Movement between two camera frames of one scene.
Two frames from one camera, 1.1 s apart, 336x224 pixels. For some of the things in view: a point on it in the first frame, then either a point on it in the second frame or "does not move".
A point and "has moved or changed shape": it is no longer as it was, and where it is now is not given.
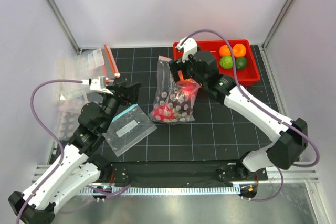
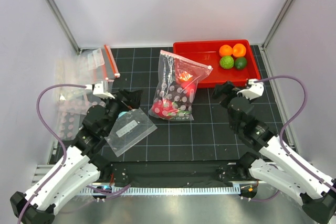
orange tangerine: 239,50 does not move
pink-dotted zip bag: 174,101 does not move
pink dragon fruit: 165,114 has moved or changed shape
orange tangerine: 181,78 does not move
